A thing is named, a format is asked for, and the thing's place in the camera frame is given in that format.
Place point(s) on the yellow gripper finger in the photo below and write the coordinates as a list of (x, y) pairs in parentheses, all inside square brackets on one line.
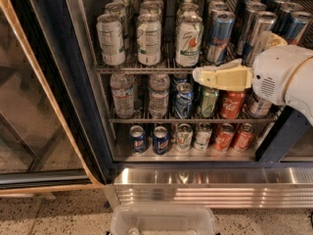
[(232, 76), (268, 40)]

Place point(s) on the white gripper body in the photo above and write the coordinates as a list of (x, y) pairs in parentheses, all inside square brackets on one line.
[(273, 72)]

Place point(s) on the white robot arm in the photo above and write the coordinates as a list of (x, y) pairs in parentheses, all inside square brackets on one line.
[(299, 91)]

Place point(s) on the right redbull can second row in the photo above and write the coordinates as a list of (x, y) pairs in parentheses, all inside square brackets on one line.
[(283, 14)]

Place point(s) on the silver redbull can front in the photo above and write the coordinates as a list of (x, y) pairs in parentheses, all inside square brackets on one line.
[(262, 21)]

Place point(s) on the red coca-cola can middle shelf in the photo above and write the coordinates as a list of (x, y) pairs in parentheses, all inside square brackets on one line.
[(231, 104)]

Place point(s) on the green soda can middle shelf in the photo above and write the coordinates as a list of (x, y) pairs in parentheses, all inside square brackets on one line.
[(209, 97)]

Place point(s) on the silver redbull can second row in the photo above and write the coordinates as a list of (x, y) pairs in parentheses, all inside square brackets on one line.
[(252, 8)]

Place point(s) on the white brown can middle shelf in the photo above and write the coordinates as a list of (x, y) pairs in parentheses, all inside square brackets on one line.
[(258, 107)]

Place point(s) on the blue pepsi can middle shelf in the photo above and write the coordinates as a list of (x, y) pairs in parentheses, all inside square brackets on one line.
[(183, 99)]

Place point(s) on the white green can bottom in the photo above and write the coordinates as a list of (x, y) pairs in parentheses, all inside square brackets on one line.
[(203, 134)]

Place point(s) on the left coca-cola can bottom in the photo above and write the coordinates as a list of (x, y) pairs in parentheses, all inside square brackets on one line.
[(224, 136)]

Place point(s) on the white 7up can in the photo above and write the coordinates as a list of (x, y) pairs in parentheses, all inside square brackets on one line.
[(188, 41), (184, 137)]

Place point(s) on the white 7up can bottom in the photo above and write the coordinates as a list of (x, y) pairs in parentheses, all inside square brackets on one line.
[(184, 137)]

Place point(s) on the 7up can second row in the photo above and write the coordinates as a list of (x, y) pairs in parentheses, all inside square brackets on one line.
[(188, 9)]

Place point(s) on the pepsi can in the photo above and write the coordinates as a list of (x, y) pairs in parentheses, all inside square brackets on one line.
[(160, 140), (137, 139)]

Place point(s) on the stainless steel beverage fridge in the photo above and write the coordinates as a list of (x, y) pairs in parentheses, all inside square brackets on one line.
[(275, 172)]

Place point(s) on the white can second row middle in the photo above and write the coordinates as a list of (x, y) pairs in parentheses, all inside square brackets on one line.
[(150, 7)]

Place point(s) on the white can second row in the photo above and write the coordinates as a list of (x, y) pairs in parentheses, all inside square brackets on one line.
[(119, 9), (150, 7)]

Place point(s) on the left pepsi can bottom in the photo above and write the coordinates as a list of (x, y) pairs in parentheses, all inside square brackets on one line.
[(137, 139)]

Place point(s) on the white front-left soda can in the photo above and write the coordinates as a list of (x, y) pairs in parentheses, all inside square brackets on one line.
[(109, 30)]

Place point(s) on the white can second row left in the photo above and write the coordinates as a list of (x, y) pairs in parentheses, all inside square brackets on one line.
[(119, 9)]

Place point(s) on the open glass fridge door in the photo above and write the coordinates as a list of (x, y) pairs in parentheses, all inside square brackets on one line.
[(51, 135)]

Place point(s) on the water bottle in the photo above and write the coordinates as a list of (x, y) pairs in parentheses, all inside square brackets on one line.
[(159, 94), (123, 94)]

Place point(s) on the left water bottle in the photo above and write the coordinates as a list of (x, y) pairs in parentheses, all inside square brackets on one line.
[(123, 94)]

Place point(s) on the clear plastic bin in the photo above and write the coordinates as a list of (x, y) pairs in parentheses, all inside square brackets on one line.
[(162, 219)]

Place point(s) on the middle wire shelf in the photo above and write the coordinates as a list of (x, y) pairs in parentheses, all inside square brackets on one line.
[(145, 117)]

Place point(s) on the wire shelf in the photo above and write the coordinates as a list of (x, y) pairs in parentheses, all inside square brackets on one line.
[(146, 70), (145, 117)]

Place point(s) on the top wire shelf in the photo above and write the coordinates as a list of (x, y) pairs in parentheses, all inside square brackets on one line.
[(146, 70)]

